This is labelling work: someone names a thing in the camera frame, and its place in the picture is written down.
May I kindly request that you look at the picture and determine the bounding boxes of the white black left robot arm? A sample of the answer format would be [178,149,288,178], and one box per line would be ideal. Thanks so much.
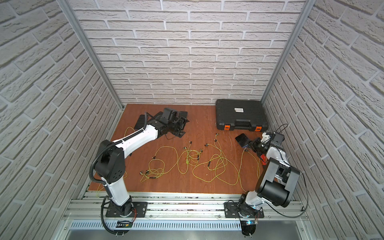
[89,108,189,217]

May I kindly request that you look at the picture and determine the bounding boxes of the red handle tool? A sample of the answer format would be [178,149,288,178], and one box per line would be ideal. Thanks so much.
[260,154,268,166]

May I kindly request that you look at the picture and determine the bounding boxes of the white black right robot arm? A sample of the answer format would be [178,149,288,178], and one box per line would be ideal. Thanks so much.
[238,139,301,217]

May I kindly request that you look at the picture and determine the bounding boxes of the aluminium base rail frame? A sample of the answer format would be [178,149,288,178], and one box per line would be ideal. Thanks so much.
[53,192,316,240]

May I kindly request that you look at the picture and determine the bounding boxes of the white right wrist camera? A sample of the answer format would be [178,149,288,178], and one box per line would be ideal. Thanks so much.
[261,132,285,144]

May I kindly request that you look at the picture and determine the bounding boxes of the dark phone near case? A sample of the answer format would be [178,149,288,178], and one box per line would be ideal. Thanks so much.
[177,111,188,122]

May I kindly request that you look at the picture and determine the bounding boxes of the black phone far left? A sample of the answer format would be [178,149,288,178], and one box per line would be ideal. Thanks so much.
[134,115,145,130]

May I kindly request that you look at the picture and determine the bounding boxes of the black plastic tool case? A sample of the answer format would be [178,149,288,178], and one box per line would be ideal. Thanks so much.
[216,99,269,132]

